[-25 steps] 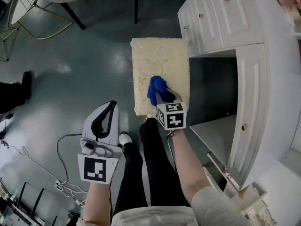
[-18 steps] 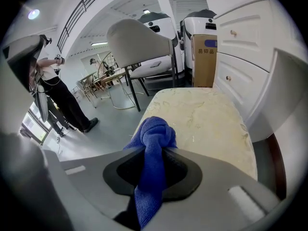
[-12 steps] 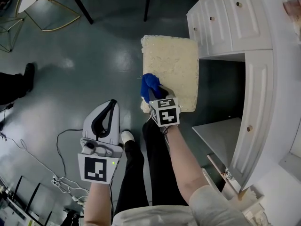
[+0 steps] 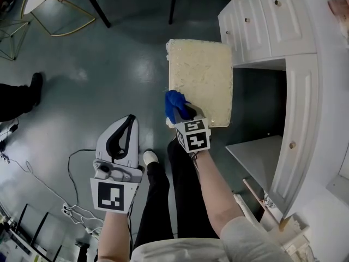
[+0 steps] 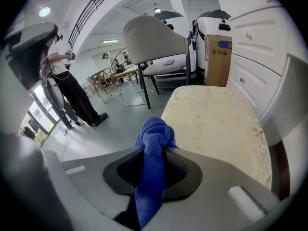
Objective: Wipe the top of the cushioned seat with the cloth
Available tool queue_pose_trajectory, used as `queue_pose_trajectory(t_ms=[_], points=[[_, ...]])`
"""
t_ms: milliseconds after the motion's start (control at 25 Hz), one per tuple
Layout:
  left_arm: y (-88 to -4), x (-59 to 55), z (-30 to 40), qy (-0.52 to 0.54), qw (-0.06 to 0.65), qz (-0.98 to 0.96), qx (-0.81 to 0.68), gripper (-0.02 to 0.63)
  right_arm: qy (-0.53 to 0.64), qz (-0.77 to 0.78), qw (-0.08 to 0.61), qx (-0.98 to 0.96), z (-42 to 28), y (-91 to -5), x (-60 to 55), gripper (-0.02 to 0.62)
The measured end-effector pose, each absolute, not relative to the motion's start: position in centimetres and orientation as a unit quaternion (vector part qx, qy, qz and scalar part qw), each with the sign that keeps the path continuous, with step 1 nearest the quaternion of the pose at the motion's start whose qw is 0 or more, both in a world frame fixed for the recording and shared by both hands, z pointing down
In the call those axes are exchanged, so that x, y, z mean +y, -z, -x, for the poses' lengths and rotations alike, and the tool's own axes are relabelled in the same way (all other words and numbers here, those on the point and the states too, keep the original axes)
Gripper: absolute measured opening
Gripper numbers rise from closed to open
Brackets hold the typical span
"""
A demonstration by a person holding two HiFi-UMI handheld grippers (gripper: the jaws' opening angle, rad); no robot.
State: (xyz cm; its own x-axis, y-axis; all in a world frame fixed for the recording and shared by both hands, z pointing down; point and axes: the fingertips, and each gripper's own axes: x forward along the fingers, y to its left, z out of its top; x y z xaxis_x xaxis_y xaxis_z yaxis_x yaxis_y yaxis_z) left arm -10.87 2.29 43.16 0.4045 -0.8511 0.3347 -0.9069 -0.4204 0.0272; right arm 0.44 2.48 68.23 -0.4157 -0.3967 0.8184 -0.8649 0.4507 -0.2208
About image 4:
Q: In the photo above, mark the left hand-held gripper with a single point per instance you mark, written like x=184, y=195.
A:
x=110, y=198

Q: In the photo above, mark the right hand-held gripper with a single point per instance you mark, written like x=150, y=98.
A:
x=195, y=138

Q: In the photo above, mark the blue cloth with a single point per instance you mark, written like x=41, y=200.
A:
x=175, y=102

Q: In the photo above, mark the cream cushioned seat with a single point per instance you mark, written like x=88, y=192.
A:
x=200, y=75

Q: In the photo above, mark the person's left forearm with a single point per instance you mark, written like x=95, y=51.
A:
x=113, y=236

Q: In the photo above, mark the person's right forearm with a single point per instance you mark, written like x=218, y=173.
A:
x=215, y=192

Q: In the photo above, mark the person's white shoe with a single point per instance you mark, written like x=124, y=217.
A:
x=150, y=157

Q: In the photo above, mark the person's right leg black trousers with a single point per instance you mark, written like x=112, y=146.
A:
x=188, y=190

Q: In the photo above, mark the person's leg black trousers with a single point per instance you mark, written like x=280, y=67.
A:
x=188, y=190
x=155, y=201

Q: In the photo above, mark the person's left leg black trousers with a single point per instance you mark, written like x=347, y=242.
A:
x=155, y=201

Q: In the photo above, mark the white power strip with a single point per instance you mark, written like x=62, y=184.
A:
x=66, y=210

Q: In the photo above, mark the black power adapter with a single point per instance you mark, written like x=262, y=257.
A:
x=12, y=128

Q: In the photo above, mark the person's white shirt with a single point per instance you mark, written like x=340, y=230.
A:
x=207, y=247

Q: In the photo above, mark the white dressing table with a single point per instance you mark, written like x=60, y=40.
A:
x=308, y=91

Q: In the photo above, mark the black table leg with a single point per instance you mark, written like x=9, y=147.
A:
x=98, y=8
x=173, y=4

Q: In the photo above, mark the black metal frame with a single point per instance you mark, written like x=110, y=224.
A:
x=38, y=228

